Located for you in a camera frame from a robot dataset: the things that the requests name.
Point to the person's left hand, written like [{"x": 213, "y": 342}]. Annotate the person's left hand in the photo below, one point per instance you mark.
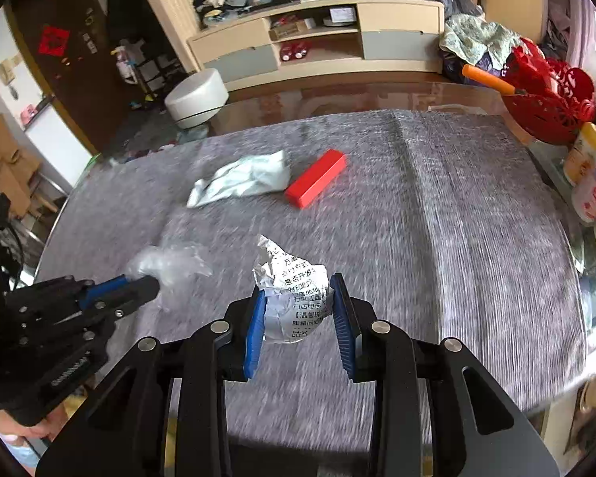
[{"x": 27, "y": 430}]

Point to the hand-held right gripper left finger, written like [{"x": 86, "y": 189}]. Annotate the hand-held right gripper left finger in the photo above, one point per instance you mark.
[{"x": 255, "y": 338}]

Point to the orange stick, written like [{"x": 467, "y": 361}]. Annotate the orange stick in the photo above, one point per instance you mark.
[{"x": 486, "y": 78}]

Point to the floral green cloth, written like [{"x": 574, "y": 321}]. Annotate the floral green cloth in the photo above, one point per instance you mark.
[{"x": 477, "y": 37}]

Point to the printed paper ball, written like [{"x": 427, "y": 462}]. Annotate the printed paper ball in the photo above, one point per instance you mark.
[{"x": 293, "y": 283}]

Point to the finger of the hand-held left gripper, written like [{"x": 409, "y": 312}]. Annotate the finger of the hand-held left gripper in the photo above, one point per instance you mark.
[
  {"x": 107, "y": 289},
  {"x": 139, "y": 292}
]

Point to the white round stool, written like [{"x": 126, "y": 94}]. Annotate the white round stool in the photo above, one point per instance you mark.
[{"x": 196, "y": 97}]

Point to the white shelf device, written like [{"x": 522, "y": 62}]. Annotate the white shelf device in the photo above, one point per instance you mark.
[{"x": 339, "y": 16}]

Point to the brown door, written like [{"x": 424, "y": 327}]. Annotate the brown door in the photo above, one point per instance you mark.
[{"x": 74, "y": 89}]

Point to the red lattice basket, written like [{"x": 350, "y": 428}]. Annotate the red lattice basket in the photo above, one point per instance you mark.
[{"x": 546, "y": 109}]

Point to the pink curtain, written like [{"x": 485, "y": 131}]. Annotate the pink curtain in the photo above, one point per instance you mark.
[{"x": 571, "y": 25}]

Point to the white cabinet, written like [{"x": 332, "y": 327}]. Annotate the white cabinet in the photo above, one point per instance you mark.
[{"x": 57, "y": 149}]

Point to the beige television cabinet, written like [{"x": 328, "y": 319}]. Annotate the beige television cabinet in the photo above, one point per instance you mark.
[{"x": 402, "y": 42}]

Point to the brown shelf box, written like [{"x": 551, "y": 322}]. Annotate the brown shelf box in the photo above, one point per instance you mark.
[{"x": 290, "y": 30}]

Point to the grey woven table mat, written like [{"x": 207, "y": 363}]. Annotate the grey woven table mat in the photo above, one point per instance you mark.
[{"x": 427, "y": 258}]

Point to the wall intercom phone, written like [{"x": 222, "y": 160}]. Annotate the wall intercom phone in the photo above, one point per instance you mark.
[{"x": 10, "y": 72}]

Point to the red block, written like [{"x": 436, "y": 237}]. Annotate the red block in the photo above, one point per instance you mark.
[{"x": 318, "y": 177}]

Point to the crumpled white packet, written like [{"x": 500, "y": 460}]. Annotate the crumpled white packet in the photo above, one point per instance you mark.
[{"x": 243, "y": 179}]

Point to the clear plastic bag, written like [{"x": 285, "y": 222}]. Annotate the clear plastic bag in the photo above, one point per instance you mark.
[{"x": 174, "y": 263}]

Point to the pink small item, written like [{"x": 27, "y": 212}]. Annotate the pink small item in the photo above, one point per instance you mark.
[{"x": 28, "y": 113}]

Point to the beige folding screen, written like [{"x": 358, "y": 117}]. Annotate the beige folding screen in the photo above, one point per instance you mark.
[{"x": 164, "y": 5}]

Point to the red diamond door paper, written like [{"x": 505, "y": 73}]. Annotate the red diamond door paper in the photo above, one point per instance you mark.
[{"x": 54, "y": 40}]

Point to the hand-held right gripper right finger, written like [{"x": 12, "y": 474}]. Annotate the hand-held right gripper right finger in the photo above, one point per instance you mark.
[{"x": 342, "y": 333}]

